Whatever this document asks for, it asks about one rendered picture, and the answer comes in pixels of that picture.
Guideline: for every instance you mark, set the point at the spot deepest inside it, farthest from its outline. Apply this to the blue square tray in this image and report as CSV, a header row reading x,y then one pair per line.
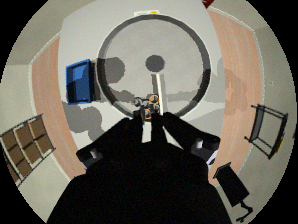
x,y
79,78

